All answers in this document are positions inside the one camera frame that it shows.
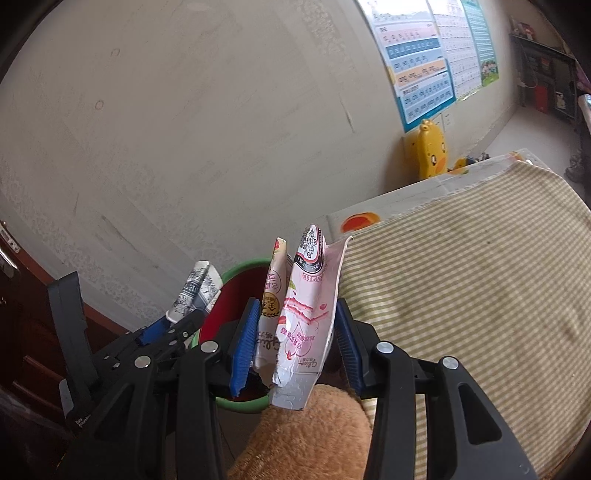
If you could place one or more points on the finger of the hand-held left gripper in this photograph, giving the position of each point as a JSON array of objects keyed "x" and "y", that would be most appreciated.
[
  {"x": 147, "y": 333},
  {"x": 184, "y": 327}
]

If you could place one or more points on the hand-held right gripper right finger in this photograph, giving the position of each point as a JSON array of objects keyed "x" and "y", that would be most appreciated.
[{"x": 348, "y": 350}]

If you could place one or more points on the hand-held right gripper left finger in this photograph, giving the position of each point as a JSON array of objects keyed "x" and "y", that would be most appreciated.
[{"x": 242, "y": 350}]

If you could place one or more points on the black and white paper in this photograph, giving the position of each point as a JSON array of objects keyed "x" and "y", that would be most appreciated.
[{"x": 198, "y": 288}]

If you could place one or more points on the pink and white wrapper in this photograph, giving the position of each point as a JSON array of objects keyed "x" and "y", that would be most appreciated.
[{"x": 304, "y": 323}]

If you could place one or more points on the green bin with red inside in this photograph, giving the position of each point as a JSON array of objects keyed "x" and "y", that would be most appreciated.
[{"x": 231, "y": 300}]

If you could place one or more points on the brown wooden cabinet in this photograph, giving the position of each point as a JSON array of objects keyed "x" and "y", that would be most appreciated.
[{"x": 27, "y": 332}]

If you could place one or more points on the person's brown fuzzy clothing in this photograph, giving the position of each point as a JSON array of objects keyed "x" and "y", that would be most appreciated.
[{"x": 304, "y": 438}]

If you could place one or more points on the yellow duck stool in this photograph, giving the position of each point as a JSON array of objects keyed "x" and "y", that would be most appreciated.
[{"x": 427, "y": 150}]

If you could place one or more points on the small yellow and blue toy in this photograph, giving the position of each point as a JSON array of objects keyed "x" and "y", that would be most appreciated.
[{"x": 466, "y": 164}]

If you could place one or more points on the pair of shoes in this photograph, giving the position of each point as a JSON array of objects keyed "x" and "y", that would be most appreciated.
[{"x": 576, "y": 168}]

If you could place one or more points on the red box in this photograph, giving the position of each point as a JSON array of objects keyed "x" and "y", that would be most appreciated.
[{"x": 541, "y": 98}]

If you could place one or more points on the dark shelf desk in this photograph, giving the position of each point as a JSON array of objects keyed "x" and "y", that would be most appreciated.
[{"x": 545, "y": 69}]

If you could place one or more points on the boxes on shelf desk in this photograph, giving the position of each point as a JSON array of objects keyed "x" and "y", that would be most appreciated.
[{"x": 524, "y": 27}]

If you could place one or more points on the white wall socket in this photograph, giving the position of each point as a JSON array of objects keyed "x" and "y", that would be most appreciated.
[{"x": 448, "y": 122}]

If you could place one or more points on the blue-bordered letter wall poster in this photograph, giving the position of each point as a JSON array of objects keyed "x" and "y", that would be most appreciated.
[{"x": 415, "y": 60}]

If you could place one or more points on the white chart wall poster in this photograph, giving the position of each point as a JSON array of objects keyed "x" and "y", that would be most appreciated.
[{"x": 457, "y": 46}]

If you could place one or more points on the green-bordered chart wall poster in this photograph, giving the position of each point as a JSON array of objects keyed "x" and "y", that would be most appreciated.
[{"x": 482, "y": 46}]

